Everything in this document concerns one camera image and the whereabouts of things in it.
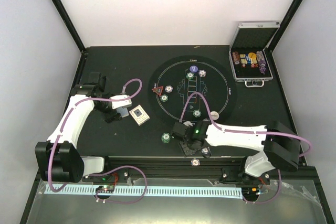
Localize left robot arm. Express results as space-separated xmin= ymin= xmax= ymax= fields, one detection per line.
xmin=35 ymin=73 xmax=132 ymax=183

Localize brown chips row in case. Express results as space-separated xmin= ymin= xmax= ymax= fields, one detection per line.
xmin=232 ymin=51 xmax=241 ymax=65

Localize white slotted cable duct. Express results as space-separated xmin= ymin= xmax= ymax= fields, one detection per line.
xmin=58 ymin=184 xmax=243 ymax=199

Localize green poker chips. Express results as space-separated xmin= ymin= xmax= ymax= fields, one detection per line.
xmin=160 ymin=94 xmax=169 ymax=102
xmin=186 ymin=72 xmax=194 ymax=80

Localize white dealer button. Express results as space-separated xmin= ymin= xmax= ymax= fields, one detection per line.
xmin=211 ymin=111 xmax=219 ymax=121

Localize yellow button in case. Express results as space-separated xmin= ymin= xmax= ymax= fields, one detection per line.
xmin=248 ymin=52 xmax=257 ymax=60

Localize purple small blind button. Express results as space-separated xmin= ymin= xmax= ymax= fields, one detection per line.
xmin=189 ymin=65 xmax=198 ymax=73

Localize round black poker mat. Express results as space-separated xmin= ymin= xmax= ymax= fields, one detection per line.
xmin=148 ymin=56 xmax=237 ymax=126

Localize blue chip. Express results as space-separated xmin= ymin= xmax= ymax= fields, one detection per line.
xmin=202 ymin=147 xmax=209 ymax=155
xmin=191 ymin=158 xmax=200 ymax=166

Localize purple chips row in case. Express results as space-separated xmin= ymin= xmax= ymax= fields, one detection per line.
xmin=256 ymin=51 xmax=267 ymax=74

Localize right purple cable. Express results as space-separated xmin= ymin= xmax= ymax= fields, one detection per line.
xmin=180 ymin=91 xmax=313 ymax=206

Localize green poker chip stack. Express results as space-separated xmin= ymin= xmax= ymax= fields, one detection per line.
xmin=161 ymin=133 xmax=171 ymax=144

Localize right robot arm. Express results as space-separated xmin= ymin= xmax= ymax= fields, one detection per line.
xmin=170 ymin=120 xmax=300 ymax=184

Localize aluminium poker case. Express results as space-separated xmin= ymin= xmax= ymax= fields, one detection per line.
xmin=229 ymin=21 xmax=280 ymax=88

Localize red triangular marker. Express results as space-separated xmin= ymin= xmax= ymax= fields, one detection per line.
xmin=152 ymin=86 xmax=164 ymax=97

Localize blue playing card deck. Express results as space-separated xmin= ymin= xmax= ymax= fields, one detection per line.
xmin=116 ymin=107 xmax=129 ymax=118

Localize white playing card box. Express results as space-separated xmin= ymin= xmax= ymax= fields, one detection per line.
xmin=129 ymin=105 xmax=150 ymax=126

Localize purple cable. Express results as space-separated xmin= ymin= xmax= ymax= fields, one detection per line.
xmin=180 ymin=91 xmax=313 ymax=206
xmin=48 ymin=78 xmax=147 ymax=205

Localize blue chip on rail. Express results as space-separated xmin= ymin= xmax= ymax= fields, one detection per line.
xmin=191 ymin=158 xmax=200 ymax=166

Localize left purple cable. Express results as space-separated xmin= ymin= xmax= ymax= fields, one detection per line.
xmin=48 ymin=78 xmax=147 ymax=205

